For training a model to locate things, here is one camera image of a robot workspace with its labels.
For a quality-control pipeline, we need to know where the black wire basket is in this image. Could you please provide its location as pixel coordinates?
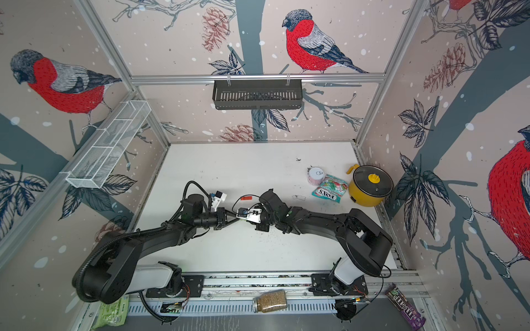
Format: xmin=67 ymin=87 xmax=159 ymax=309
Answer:
xmin=213 ymin=79 xmax=303 ymax=110

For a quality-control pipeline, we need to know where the glass jar with grains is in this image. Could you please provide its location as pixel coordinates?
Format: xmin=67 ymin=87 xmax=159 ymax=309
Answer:
xmin=253 ymin=290 xmax=288 ymax=313

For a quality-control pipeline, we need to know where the purple candy bar pack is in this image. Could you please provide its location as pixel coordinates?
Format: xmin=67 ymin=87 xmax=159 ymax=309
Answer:
xmin=385 ymin=284 xmax=426 ymax=331

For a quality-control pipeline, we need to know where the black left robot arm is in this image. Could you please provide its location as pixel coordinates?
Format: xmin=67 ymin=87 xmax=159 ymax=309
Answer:
xmin=72 ymin=190 xmax=237 ymax=305

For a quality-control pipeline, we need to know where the clear usb cap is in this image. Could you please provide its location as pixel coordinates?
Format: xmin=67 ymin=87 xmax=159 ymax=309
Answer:
xmin=292 ymin=194 xmax=306 ymax=201

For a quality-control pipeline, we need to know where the white wire shelf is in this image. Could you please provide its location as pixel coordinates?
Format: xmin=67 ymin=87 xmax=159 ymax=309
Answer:
xmin=66 ymin=100 xmax=152 ymax=188

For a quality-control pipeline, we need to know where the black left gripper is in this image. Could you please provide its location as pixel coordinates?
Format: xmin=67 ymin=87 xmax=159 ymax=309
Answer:
xmin=194 ymin=208 xmax=242 ymax=230

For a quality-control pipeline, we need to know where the green candy packet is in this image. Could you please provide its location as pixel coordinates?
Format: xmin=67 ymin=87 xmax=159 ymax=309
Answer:
xmin=312 ymin=175 xmax=349 ymax=204

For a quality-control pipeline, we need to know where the yellow toy pot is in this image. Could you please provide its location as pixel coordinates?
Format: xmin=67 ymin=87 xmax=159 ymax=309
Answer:
xmin=346 ymin=164 xmax=394 ymax=207

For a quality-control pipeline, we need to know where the green snack bag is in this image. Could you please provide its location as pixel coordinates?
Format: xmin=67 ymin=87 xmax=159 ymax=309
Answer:
xmin=92 ymin=295 xmax=129 ymax=330

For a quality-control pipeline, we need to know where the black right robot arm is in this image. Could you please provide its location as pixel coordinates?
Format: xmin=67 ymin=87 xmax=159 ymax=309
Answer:
xmin=259 ymin=189 xmax=393 ymax=297

